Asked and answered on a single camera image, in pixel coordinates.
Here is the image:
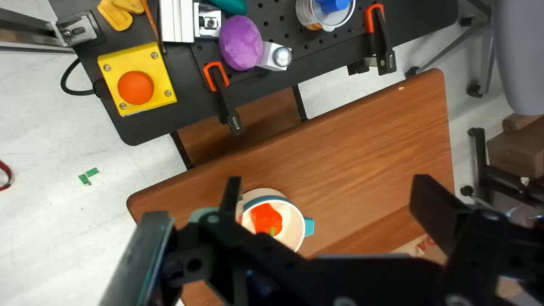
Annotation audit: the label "white aluminium profile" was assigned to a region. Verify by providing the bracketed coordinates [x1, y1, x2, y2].
[159, 0, 196, 43]

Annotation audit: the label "white bracket with metal knob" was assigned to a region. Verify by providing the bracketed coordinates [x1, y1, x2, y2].
[257, 41, 294, 72]

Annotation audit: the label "stack of wooden blocks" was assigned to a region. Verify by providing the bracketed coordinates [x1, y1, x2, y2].
[486, 112, 544, 179]

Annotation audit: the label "grey metal rail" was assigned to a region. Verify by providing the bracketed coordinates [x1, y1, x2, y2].
[0, 7, 105, 54]

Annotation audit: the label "thin wooden stick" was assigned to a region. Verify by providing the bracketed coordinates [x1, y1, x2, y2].
[142, 0, 167, 54]

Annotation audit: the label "grey office chair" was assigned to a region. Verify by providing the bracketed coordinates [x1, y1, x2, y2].
[404, 0, 544, 116]

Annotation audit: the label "purple soft ball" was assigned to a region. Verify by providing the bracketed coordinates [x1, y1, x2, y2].
[218, 15, 264, 72]

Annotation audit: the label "yellow emergency stop button box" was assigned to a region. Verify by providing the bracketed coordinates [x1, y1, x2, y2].
[97, 41, 179, 118]

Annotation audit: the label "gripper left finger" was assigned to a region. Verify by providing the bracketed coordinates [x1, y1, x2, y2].
[100, 176, 312, 306]

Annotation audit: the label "teal object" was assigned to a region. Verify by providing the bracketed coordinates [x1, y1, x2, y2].
[208, 0, 247, 16]

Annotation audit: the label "yellow plastic object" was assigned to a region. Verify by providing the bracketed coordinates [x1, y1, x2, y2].
[96, 0, 145, 32]

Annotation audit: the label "blue object in cup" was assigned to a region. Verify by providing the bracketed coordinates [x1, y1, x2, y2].
[315, 0, 351, 14]

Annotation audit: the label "green tape scraps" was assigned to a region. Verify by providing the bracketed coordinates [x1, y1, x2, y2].
[78, 167, 101, 186]

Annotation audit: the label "orange toy pepper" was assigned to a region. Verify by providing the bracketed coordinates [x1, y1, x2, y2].
[249, 203, 283, 237]

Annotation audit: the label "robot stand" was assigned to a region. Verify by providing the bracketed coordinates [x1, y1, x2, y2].
[48, 0, 460, 170]

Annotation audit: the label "black cable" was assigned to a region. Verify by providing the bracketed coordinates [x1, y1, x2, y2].
[60, 57, 102, 97]

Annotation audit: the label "white cup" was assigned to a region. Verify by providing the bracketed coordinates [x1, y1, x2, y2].
[295, 0, 357, 33]

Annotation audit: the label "white pot with teal handle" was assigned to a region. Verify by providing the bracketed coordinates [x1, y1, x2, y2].
[236, 187, 315, 254]

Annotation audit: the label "orange and black clamp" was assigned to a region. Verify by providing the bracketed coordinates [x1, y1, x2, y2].
[202, 61, 245, 137]
[347, 3, 398, 77]

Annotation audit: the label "silver corner bracket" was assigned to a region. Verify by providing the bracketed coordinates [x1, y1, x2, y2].
[193, 2, 224, 39]

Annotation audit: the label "red strap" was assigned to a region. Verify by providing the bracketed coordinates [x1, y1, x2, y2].
[0, 160, 13, 192]

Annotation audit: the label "piece of cardboard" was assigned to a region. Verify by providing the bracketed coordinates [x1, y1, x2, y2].
[390, 233, 448, 265]

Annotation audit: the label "black metal frame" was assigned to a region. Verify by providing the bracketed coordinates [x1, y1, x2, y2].
[460, 127, 544, 210]

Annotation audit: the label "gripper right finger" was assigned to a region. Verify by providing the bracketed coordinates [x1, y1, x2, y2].
[409, 174, 544, 306]

